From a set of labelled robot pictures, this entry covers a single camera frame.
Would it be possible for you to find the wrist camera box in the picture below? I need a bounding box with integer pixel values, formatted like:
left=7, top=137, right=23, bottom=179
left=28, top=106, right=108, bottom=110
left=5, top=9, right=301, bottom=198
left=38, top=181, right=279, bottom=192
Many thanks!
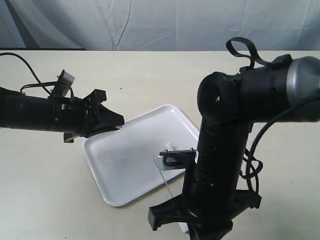
left=155, top=148, right=196, bottom=171
left=50, top=69, right=75, bottom=98

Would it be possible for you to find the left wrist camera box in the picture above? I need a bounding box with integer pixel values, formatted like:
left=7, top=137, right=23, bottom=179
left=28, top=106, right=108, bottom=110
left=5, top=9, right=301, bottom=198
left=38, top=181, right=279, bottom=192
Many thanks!
left=50, top=69, right=75, bottom=98

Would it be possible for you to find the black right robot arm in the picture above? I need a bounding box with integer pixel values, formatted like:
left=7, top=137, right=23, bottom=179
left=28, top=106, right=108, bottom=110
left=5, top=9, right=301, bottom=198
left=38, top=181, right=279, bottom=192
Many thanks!
left=148, top=54, right=320, bottom=240

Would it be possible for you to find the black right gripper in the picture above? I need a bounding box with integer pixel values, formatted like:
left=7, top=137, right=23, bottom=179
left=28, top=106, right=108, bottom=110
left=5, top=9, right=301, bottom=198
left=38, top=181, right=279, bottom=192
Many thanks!
left=147, top=189, right=262, bottom=240

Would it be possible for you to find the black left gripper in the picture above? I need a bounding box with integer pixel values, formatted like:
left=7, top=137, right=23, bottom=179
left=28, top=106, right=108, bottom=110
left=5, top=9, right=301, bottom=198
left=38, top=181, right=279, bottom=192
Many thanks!
left=52, top=89, right=125, bottom=143

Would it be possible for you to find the white plastic tray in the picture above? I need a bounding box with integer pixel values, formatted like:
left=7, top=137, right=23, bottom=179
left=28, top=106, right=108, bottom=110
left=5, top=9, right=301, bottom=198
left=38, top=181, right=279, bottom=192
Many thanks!
left=82, top=104, right=199, bottom=207

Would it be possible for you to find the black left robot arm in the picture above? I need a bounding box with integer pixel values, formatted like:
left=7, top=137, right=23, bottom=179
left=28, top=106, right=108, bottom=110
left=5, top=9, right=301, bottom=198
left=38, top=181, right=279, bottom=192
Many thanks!
left=0, top=88, right=125, bottom=143

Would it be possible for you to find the black flat ribbon strap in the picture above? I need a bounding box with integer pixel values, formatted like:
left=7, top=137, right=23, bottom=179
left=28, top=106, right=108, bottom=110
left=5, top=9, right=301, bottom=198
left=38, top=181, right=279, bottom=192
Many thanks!
left=225, top=36, right=293, bottom=71

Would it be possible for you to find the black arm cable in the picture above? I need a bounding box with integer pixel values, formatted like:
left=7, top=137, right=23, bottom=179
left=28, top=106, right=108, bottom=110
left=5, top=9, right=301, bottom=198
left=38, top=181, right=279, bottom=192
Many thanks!
left=0, top=51, right=76, bottom=101
left=239, top=94, right=320, bottom=196

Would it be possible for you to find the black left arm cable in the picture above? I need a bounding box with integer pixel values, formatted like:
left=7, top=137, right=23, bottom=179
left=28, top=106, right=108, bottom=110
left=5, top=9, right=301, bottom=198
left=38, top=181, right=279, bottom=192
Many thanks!
left=0, top=51, right=76, bottom=101

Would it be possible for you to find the grey fabric backdrop curtain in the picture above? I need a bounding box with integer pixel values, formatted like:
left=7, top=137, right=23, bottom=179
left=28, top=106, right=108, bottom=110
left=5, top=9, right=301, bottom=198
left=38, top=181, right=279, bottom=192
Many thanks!
left=0, top=0, right=320, bottom=51

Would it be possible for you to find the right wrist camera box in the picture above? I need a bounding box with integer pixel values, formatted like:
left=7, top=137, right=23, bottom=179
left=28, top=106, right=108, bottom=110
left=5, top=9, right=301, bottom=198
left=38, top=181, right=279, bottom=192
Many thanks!
left=155, top=148, right=196, bottom=171

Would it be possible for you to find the thin metal skewer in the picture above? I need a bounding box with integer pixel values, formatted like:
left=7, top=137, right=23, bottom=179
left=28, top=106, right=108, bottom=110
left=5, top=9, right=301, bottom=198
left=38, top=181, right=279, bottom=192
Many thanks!
left=153, top=159, right=173, bottom=198

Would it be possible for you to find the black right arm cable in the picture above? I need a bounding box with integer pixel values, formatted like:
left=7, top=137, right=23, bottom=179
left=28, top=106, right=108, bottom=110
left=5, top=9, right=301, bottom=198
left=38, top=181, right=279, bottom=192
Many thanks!
left=239, top=94, right=320, bottom=196

